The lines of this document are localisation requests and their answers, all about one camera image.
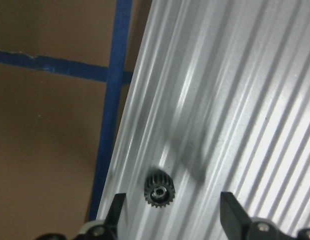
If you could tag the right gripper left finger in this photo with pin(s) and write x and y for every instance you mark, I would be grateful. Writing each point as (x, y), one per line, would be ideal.
(114, 212)

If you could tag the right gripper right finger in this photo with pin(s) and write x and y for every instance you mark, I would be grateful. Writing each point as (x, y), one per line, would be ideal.
(233, 218)

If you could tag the small black bearing gear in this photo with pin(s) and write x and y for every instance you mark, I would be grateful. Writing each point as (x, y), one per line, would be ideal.
(159, 190)

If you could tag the ribbed metal tray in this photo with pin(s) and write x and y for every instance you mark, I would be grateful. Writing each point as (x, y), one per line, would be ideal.
(220, 101)

